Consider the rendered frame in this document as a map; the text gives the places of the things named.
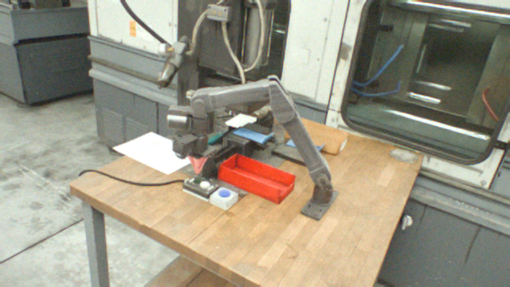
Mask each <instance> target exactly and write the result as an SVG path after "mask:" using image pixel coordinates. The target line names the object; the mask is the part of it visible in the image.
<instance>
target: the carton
mask: <svg viewBox="0 0 510 287"><path fill-rule="evenodd" d="M301 120H302V122H303V124H304V126H305V127H306V129H307V131H308V134H309V135H310V136H311V138H312V141H313V142H314V144H315V145H318V146H322V145H323V144H324V143H325V145H324V146H323V147H322V148H321V151H323V152H326V153H328V154H331V155H338V154H339V153H340V152H341V151H342V150H343V148H344V147H345V146H346V143H347V134H348V132H345V131H343V130H339V129H337V128H331V127H328V126H326V125H322V124H318V123H315V122H312V121H310V120H305V119H302V118H301Z"/></svg>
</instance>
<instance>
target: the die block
mask: <svg viewBox="0 0 510 287"><path fill-rule="evenodd" d="M230 142H231V141H230ZM231 143H232V144H235V152H234V153H233V154H232V155H230V156H229V158H231V157H232V156H234V155H236V154H239V155H242V156H244V157H247V158H251V152H252V149H253V150H255V151H261V150H260V149H258V148H257V147H254V146H252V145H250V143H248V144H247V145H245V146H242V145H240V144H237V143H234V142H231Z"/></svg>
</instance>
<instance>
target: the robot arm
mask: <svg viewBox="0 0 510 287"><path fill-rule="evenodd" d="M268 101H272V106H273V115H274V117H275V118H276V120H277V121H278V122H279V124H280V125H281V124H282V125H283V127H284V129H285V130H286V131H287V132H288V134H289V136H290V137H291V139H292V141H293V143H294V144H295V146H296V149H297V151H298V152H299V153H300V156H301V157H302V159H303V161H304V163H305V165H306V167H307V169H308V174H309V176H310V178H311V179H312V181H313V182H314V184H315V185H314V189H313V193H312V196H311V198H310V199H309V200H308V201H307V202H306V203H305V205H304V206H303V207H302V208H301V210H300V213H301V214H302V215H303V216H305V217H308V218H311V219H313V220H315V221H320V220H321V218H322V217H323V215H324V214H325V212H326V211H327V210H328V208H329V206H330V205H331V204H332V203H333V202H334V200H335V198H336V197H338V196H339V191H336V190H333V185H332V184H331V183H330V181H331V178H332V177H331V174H330V171H329V167H328V164H327V162H326V160H325V159H324V157H323V156H321V154H320V153H319V152H318V150H317V149H316V145H315V144H314V142H313V141H312V138H311V136H310V135H309V134H308V131H307V129H306V127H305V126H304V124H303V122H302V120H301V118H300V116H299V114H298V112H297V108H296V106H295V104H294V102H293V101H292V98H291V96H290V95H289V93H288V91H287V90H286V89H285V87H284V85H283V84H282V83H281V81H280V79H279V78H278V76H276V75H271V76H269V79H263V80H259V81H255V82H251V83H246V84H241V85H236V86H231V87H224V88H203V89H199V90H197V91H196V92H195V93H194V95H193V97H192V98H191V100H190V106H186V107H183V106H176V105H171V107H170V108H169V110H168V117H167V127H168V128H171V129H178V130H187V129H188V128H189V126H190V130H189V131H187V132H185V135H184V136H181V137H179V138H178V139H175V140H172V151H173V152H174V154H175V156H176V157H177V158H178V159H180V160H184V159H186V157H187V158H188V160H189V161H190V163H191V165H192V167H193V168H194V171H195V173H196V174H198V173H199V172H200V171H201V170H202V167H203V165H204V163H205V162H206V161H207V159H208V158H209V156H213V157H214V156H216V154H217V148H216V147H215V146H212V145H210V144H209V130H210V117H209V116H208V115H207V114H206V113H207V112H213V111H214V109H220V108H224V107H227V106H232V105H237V104H247V103H253V102H268ZM190 119H191V122H190Z"/></svg>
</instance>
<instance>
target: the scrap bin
mask: <svg viewBox="0 0 510 287"><path fill-rule="evenodd" d="M218 180H221V181H222V182H225V183H228V184H230V185H232V186H235V187H238V188H240V189H242V190H244V191H248V192H249V193H251V194H254V195H257V196H259V197H262V198H263V199H268V200H269V201H272V202H274V203H277V204H280V203H281V202H282V201H283V200H284V199H285V198H286V197H287V196H288V195H289V194H290V193H291V192H292V191H293V189H294V185H295V180H296V175H294V174H291V173H288V172H286V171H282V170H280V169H278V168H275V167H272V166H269V165H267V164H263V163H260V162H257V161H256V160H253V159H250V158H247V157H244V156H242V155H239V154H236V155H234V156H232V157H231V158H229V159H228V160H226V161H225V162H224V163H222V164H220V165H219V168H218Z"/></svg>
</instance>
